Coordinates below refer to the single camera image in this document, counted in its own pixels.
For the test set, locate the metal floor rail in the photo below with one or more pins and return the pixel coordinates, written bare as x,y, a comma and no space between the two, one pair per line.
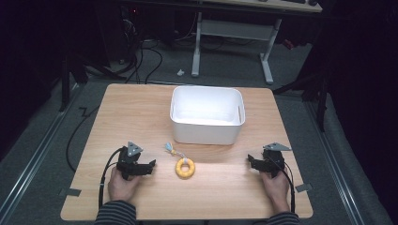
34,156
338,168

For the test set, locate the grey tape piece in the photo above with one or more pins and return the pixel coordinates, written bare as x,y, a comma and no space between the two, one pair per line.
70,192
304,187

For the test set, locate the person's right hand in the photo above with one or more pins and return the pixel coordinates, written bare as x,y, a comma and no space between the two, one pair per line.
277,190

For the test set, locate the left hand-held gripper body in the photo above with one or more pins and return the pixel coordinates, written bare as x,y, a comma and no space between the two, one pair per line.
129,162

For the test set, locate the white-framed desk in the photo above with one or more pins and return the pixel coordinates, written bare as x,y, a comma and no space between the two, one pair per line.
234,29

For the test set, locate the white paper scrap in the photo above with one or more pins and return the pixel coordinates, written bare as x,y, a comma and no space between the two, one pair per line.
180,72

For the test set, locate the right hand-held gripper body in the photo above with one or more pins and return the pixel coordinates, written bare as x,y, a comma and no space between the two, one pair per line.
273,162

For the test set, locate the black stand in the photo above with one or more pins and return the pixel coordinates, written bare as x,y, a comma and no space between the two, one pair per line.
65,84
321,103

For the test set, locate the dark computer tower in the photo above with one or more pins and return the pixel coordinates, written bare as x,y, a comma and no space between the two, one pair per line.
119,34

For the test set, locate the white plastic bin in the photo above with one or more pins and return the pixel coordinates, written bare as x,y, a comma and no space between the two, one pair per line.
207,118

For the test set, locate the person's left hand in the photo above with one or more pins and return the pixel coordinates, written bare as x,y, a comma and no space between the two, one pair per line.
120,187

